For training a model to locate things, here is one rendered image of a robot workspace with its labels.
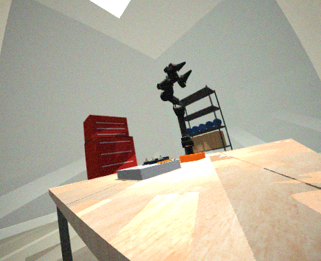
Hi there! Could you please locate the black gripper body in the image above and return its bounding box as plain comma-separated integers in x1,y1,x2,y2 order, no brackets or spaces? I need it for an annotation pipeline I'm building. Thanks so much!
165,64,186,88

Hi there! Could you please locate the white flat rectangular plate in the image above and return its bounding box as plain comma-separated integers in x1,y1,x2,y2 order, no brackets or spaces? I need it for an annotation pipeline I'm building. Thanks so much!
116,155,182,180

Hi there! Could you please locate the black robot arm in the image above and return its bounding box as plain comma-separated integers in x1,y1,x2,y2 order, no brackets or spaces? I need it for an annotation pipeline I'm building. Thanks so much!
157,66,195,155

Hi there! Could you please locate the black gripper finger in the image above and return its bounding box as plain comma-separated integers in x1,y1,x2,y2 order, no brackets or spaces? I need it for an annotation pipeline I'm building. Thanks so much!
180,70,192,83
174,62,186,71

